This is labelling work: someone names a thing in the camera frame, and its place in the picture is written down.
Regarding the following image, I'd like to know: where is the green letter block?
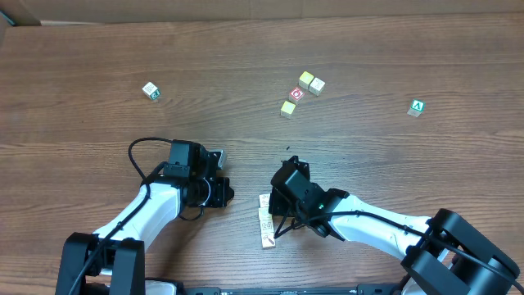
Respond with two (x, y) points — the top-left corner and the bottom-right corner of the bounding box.
(407, 99), (426, 117)

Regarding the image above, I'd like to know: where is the yellow block cluster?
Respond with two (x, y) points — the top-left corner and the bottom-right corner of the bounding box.
(298, 70), (314, 90)
(280, 101), (296, 119)

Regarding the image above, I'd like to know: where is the block with blue side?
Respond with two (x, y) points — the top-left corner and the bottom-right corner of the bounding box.
(260, 220), (274, 234)

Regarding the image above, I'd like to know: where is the white block with brush picture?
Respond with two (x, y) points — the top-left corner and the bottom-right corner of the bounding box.
(261, 233), (276, 249)

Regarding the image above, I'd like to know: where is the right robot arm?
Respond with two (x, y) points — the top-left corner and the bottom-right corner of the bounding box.
(269, 156), (523, 294)

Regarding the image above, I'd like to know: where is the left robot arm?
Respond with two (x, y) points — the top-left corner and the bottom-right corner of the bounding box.
(56, 162), (234, 295)

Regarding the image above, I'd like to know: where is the yellow block upper cluster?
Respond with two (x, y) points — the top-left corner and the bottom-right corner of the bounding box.
(298, 70), (314, 90)

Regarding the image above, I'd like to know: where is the white patterned block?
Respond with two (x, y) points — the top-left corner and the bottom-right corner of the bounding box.
(259, 193), (270, 208)

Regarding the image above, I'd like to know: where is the red circle block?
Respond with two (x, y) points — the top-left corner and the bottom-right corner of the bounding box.
(288, 87), (305, 104)

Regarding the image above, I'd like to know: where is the block with green side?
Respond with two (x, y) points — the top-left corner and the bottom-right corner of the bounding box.
(142, 82), (160, 101)

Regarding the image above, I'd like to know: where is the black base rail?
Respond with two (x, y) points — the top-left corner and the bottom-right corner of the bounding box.
(178, 284), (401, 295)

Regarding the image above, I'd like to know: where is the white block upper cluster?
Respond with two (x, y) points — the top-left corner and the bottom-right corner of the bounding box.
(309, 77), (326, 96)

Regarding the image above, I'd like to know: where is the yellow block lower cluster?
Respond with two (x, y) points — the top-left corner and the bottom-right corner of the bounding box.
(280, 101), (296, 119)

